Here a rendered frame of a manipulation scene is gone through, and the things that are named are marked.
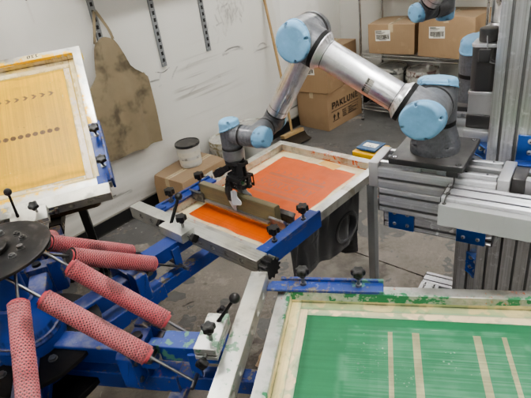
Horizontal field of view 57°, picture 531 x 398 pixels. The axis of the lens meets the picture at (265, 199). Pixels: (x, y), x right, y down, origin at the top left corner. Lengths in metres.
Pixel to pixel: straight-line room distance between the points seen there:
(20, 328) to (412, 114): 1.09
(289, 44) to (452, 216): 0.68
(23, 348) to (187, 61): 3.30
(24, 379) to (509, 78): 1.49
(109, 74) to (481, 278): 2.80
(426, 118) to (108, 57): 2.75
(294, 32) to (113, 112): 2.50
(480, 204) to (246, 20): 3.51
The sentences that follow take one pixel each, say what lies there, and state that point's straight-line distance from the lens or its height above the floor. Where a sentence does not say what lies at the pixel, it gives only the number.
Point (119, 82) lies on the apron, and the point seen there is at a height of 1.08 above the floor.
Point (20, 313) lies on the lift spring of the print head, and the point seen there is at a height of 1.24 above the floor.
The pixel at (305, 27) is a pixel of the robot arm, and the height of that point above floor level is 1.67.
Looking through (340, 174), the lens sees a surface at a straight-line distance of 2.16.
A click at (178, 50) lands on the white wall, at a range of 4.17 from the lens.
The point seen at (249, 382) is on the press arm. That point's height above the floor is 0.92.
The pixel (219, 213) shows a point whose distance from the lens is 1.98.
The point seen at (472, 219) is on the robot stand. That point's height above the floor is 1.14.
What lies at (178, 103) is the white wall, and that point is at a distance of 4.21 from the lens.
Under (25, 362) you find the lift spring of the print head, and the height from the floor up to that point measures 1.18.
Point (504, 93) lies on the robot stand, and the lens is 1.69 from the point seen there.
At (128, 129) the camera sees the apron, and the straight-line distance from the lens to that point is 3.89.
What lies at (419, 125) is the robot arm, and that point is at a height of 1.42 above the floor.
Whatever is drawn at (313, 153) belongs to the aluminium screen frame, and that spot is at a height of 0.98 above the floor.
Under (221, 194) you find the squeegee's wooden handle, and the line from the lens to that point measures 1.93.
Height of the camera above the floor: 1.93
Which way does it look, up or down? 29 degrees down
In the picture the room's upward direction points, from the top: 8 degrees counter-clockwise
